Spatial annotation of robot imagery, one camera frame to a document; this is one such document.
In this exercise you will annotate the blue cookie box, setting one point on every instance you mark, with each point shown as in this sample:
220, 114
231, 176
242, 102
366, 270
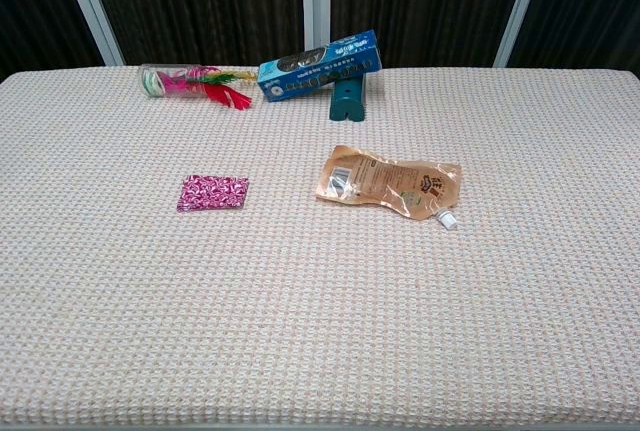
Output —
320, 68

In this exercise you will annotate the dark folding screen panel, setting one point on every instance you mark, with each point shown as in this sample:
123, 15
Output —
415, 1
590, 1
30, 1
200, 1

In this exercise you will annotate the brown spout pouch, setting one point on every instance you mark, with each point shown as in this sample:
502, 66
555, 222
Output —
385, 183

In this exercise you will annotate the pink glitter packet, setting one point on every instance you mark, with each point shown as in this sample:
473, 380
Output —
212, 193

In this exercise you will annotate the beige waffle tablecloth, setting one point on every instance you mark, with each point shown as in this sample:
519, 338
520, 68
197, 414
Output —
320, 301

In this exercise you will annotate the clear plastic tube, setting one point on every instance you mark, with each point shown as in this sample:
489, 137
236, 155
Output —
175, 83

